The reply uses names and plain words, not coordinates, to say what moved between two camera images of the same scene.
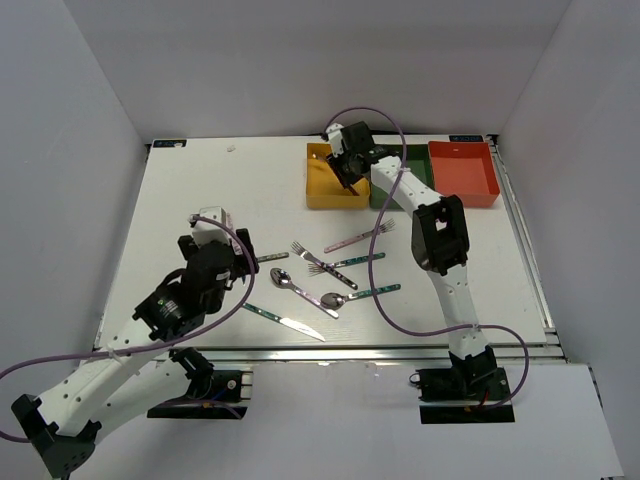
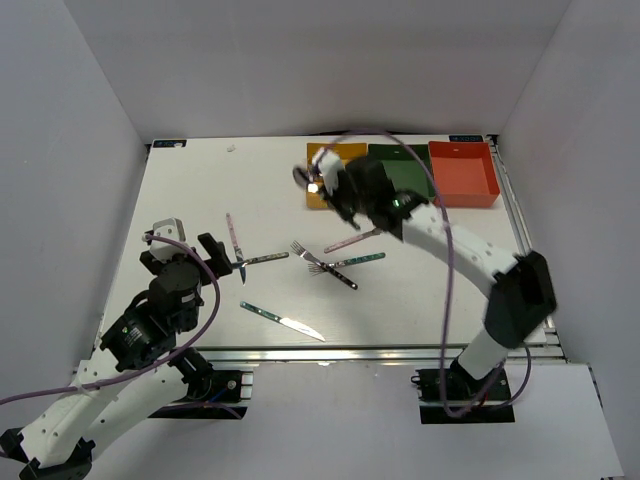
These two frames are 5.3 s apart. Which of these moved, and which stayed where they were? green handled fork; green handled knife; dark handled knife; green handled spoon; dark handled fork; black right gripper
Moved: black right gripper; green handled spoon
Stayed: green handled knife; dark handled fork; green handled fork; dark handled knife
